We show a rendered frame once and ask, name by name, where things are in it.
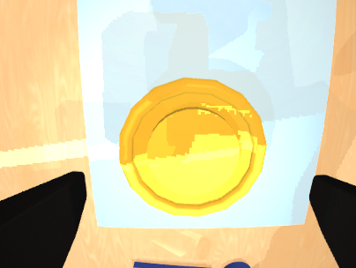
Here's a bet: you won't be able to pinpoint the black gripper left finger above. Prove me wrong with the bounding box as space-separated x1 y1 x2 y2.
0 170 88 268

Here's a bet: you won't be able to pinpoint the yellow plate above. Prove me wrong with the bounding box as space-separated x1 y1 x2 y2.
120 78 267 217

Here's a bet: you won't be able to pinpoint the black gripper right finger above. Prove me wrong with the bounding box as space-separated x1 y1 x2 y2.
309 175 356 268

